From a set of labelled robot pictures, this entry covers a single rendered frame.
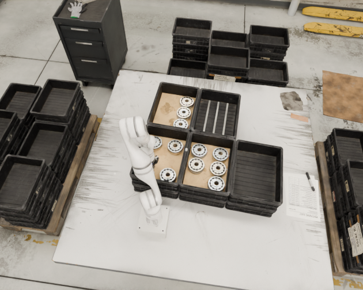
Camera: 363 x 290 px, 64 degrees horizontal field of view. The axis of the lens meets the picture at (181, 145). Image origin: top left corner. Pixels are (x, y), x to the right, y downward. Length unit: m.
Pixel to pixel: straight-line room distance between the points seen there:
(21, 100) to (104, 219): 1.64
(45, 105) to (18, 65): 1.38
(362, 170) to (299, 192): 0.86
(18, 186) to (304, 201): 2.01
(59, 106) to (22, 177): 0.71
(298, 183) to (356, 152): 1.05
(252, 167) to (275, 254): 0.53
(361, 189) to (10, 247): 2.86
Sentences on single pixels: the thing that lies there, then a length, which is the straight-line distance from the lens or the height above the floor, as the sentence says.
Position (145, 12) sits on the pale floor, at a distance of 4.64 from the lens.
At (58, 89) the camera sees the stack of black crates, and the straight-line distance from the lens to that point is 2.95.
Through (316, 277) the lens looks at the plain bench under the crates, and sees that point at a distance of 1.97.
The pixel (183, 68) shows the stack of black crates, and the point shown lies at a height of 0.27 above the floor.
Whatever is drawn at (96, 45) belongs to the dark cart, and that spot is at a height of 0.64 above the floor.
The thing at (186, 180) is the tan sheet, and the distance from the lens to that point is 1.84.
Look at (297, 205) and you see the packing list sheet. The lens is 2.07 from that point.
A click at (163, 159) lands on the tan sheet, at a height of 0.83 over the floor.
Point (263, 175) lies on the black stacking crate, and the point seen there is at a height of 0.83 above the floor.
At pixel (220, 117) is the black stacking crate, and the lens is 2.14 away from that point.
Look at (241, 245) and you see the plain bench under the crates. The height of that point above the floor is 0.70.
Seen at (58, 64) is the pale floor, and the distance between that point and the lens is 4.00.
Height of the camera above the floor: 2.48
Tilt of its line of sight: 57 degrees down
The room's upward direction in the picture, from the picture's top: 2 degrees clockwise
